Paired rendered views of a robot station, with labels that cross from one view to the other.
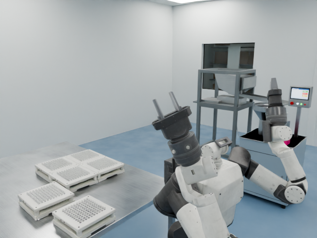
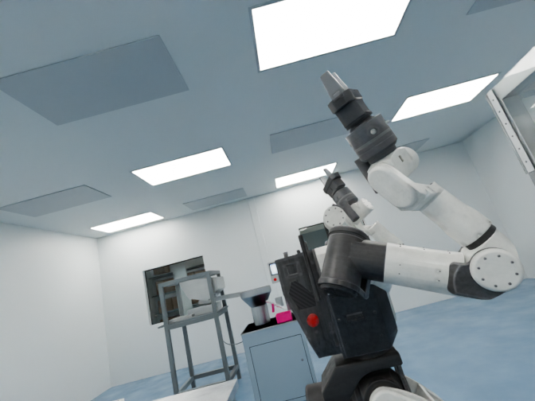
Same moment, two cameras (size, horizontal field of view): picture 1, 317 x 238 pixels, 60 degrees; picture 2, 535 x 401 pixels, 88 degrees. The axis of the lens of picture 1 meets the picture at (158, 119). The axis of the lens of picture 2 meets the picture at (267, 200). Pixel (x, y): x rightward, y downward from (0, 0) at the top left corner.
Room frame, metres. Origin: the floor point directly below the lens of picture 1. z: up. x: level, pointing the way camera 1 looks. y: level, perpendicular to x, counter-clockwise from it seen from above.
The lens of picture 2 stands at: (0.52, 0.50, 1.25)
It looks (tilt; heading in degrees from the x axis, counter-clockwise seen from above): 15 degrees up; 320
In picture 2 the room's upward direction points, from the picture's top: 15 degrees counter-clockwise
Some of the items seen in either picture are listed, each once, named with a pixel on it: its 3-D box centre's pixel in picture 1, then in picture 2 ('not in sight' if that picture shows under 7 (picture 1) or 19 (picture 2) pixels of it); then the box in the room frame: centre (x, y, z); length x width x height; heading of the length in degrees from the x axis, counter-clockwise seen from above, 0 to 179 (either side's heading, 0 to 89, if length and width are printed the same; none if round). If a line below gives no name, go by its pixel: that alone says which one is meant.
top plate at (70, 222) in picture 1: (84, 211); not in sight; (1.35, 0.41, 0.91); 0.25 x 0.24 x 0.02; 140
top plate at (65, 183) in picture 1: (73, 174); not in sight; (1.82, 0.61, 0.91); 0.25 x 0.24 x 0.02; 136
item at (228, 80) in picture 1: (234, 120); (216, 329); (4.12, -1.17, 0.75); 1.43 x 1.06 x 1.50; 49
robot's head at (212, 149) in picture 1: (214, 152); (334, 222); (1.09, -0.24, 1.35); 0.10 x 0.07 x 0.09; 133
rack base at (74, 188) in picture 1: (73, 181); not in sight; (1.82, 0.61, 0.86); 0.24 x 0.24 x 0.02; 46
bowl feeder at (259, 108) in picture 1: (272, 120); (264, 304); (3.29, -1.41, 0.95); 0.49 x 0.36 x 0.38; 49
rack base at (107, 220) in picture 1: (84, 219); not in sight; (1.35, 0.41, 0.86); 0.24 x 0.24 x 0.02; 50
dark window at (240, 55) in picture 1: (227, 67); (178, 289); (6.43, -1.59, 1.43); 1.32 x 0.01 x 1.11; 49
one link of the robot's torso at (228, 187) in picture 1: (202, 190); (335, 290); (1.14, -0.20, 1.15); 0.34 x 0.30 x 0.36; 133
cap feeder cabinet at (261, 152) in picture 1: (270, 165); (281, 359); (3.22, -1.41, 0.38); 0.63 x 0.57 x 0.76; 49
